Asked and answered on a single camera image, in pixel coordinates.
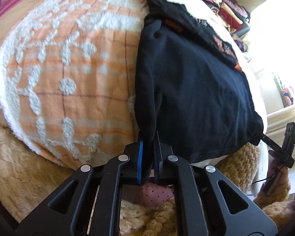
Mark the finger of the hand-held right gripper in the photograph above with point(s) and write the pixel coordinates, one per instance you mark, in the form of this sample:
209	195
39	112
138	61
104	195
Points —
272	144

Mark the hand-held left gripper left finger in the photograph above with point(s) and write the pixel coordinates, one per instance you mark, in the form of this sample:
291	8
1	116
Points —
140	162

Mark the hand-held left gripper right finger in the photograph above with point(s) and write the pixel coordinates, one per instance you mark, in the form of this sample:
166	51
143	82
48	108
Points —
158	164

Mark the black long-sleeved sweater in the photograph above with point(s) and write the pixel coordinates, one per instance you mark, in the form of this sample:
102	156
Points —
191	91

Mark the basket of loose clothes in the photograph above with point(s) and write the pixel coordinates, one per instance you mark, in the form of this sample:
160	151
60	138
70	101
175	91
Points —
241	45

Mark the stack of folded clothes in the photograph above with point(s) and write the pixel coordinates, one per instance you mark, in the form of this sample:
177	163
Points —
223	7

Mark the person's right hand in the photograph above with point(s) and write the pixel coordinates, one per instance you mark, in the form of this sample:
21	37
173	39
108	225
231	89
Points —
271	162

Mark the pink dotted garment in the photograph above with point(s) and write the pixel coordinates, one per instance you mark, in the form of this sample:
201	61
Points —
154	194

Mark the colourful fabric item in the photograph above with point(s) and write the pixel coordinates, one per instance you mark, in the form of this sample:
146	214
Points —
286	91

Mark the fuzzy tan robe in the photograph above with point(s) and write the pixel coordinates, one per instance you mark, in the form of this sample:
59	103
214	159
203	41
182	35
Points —
150	221

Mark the black shelf stand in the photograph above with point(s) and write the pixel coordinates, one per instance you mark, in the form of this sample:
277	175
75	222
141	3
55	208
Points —
244	28

